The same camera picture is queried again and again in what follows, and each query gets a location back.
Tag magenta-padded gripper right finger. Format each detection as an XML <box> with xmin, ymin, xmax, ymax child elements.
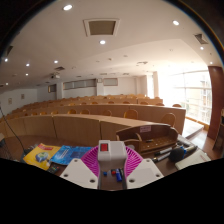
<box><xmin>122</xmin><ymin>146</ymin><xmax>165</xmax><ymax>190</ymax></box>

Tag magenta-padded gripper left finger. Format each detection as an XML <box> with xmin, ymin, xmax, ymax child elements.
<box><xmin>59</xmin><ymin>145</ymin><xmax>101</xmax><ymax>190</ymax></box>

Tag white charger block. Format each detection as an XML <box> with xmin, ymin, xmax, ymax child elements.
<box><xmin>97</xmin><ymin>139</ymin><xmax>129</xmax><ymax>173</ymax></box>

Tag blue booklet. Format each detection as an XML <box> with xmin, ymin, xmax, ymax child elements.
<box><xmin>50</xmin><ymin>144</ymin><xmax>94</xmax><ymax>167</ymax></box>

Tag black capped white marker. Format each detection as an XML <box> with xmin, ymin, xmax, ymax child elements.
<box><xmin>154</xmin><ymin>145</ymin><xmax>175</xmax><ymax>156</ymax></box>
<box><xmin>152</xmin><ymin>152</ymin><xmax>173</xmax><ymax>164</ymax></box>

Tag black remote control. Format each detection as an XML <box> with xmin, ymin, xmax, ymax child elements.
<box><xmin>46</xmin><ymin>162</ymin><xmax>61</xmax><ymax>175</ymax></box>

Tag wooden desk organizer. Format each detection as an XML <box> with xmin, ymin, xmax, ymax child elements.
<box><xmin>115</xmin><ymin>123</ymin><xmax>180</xmax><ymax>155</ymax></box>

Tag black handheld microphone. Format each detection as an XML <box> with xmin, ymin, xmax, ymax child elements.
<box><xmin>167</xmin><ymin>144</ymin><xmax>199</xmax><ymax>164</ymax></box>

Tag yellow booklet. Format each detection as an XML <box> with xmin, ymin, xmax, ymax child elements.
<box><xmin>22</xmin><ymin>142</ymin><xmax>62</xmax><ymax>171</ymax></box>

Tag wooden auditorium seat rows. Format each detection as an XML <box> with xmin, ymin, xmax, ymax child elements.
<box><xmin>0</xmin><ymin>93</ymin><xmax>187</xmax><ymax>148</ymax></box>

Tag black gooseneck microphone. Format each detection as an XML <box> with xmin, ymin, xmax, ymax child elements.
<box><xmin>0</xmin><ymin>106</ymin><xmax>28</xmax><ymax>156</ymax></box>

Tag wooden shelf unit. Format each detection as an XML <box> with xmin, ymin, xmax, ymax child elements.
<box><xmin>213</xmin><ymin>109</ymin><xmax>224</xmax><ymax>152</ymax></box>

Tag large glass window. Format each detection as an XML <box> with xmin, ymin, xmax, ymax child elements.
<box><xmin>157</xmin><ymin>70</ymin><xmax>213</xmax><ymax>126</ymax></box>

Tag large square ceiling vent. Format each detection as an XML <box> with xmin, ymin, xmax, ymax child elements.
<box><xmin>82</xmin><ymin>17</ymin><xmax>121</xmax><ymax>37</ymax></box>

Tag small ceiling air vent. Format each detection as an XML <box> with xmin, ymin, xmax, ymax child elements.
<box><xmin>194</xmin><ymin>32</ymin><xmax>210</xmax><ymax>45</ymax></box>

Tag recessed ceiling lights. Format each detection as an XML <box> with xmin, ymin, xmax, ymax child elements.
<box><xmin>1</xmin><ymin>3</ymin><xmax>215</xmax><ymax>78</ymax></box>

